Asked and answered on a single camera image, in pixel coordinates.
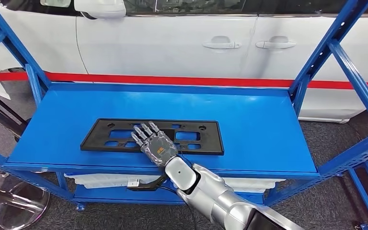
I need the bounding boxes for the blue metal shelf rack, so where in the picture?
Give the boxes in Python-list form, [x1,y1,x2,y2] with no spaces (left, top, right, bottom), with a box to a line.
[0,0,368,229]

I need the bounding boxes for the chrome stool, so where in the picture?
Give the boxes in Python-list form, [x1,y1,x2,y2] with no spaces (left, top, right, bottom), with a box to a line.
[0,164,51,230]

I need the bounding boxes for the white car side mirror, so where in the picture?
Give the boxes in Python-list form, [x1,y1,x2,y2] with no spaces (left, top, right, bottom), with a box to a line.
[73,0,127,19]

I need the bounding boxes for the white car door handle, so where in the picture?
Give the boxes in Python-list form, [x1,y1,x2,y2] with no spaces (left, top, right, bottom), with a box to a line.
[255,35,297,50]
[202,35,242,50]

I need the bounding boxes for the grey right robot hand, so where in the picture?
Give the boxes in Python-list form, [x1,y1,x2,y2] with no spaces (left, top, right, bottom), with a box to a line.
[130,121,179,168]

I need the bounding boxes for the white car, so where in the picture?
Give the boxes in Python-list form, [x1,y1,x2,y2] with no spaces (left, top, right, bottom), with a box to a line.
[0,0,368,124]

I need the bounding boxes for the red barrier tape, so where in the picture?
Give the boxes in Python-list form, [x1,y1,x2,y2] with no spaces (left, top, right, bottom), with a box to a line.
[0,71,368,92]

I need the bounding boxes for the black plastic plate frame part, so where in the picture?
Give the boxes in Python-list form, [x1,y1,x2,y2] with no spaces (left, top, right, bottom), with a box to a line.
[80,118,225,156]

